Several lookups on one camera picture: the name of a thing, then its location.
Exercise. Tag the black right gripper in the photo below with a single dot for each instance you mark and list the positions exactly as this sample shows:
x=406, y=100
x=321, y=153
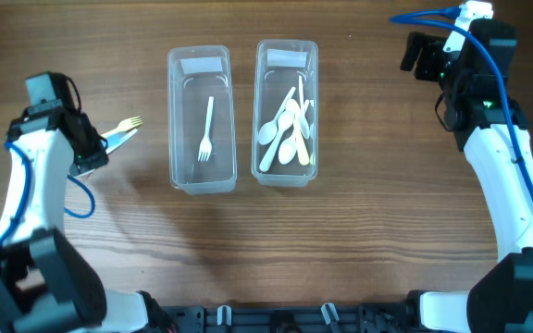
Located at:
x=432, y=50

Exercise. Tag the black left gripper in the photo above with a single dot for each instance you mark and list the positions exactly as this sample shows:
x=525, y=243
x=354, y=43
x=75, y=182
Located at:
x=100, y=156

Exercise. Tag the thin white plastic fork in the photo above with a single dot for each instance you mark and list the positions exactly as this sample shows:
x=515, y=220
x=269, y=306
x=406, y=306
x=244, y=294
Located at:
x=74, y=172

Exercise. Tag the thick white plastic fork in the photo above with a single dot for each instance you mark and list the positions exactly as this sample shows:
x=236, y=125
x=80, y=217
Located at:
x=115, y=140

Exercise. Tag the yellow plastic fork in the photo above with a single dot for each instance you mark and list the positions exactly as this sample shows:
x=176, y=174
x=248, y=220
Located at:
x=125, y=125

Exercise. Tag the clear white plastic fork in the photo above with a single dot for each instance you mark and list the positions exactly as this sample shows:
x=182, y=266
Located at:
x=205, y=146

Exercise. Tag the thin white spoon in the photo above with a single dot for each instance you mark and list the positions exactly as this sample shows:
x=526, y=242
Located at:
x=304, y=127
x=268, y=130
x=288, y=148

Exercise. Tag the yellow plastic spoon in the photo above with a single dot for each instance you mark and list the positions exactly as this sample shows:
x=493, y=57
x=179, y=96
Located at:
x=300, y=139

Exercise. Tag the thick white plastic spoon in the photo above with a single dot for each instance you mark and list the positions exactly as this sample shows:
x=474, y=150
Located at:
x=285, y=120

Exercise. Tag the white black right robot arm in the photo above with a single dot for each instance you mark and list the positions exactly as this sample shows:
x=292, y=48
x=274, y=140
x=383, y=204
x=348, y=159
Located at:
x=490, y=128

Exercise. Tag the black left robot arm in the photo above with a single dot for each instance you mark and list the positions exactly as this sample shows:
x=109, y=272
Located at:
x=45, y=284

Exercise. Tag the left clear plastic container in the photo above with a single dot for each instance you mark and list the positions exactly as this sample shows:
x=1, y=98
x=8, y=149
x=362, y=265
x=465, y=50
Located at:
x=193, y=74

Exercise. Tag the clear plastic container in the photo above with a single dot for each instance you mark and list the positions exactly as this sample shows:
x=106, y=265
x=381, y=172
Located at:
x=193, y=74
x=285, y=138

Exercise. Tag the right clear plastic container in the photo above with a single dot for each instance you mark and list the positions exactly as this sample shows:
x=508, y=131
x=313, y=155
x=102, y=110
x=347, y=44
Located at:
x=285, y=138

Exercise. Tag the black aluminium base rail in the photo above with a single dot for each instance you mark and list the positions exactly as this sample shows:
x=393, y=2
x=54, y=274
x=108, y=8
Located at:
x=310, y=319

